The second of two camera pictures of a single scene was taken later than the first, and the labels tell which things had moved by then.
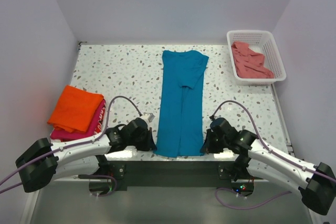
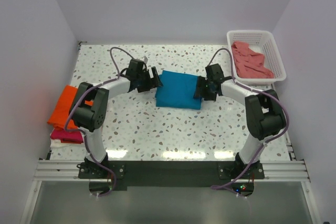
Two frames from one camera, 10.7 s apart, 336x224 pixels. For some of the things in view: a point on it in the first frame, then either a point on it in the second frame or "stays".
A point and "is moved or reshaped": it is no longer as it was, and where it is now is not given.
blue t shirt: [180, 130] is moved or reshaped
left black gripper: [149, 144] → [153, 83]
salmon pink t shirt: [250, 63] stays
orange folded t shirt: [75, 109] stays
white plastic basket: [254, 57] stays
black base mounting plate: [159, 174] stays
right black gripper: [208, 148] → [200, 83]
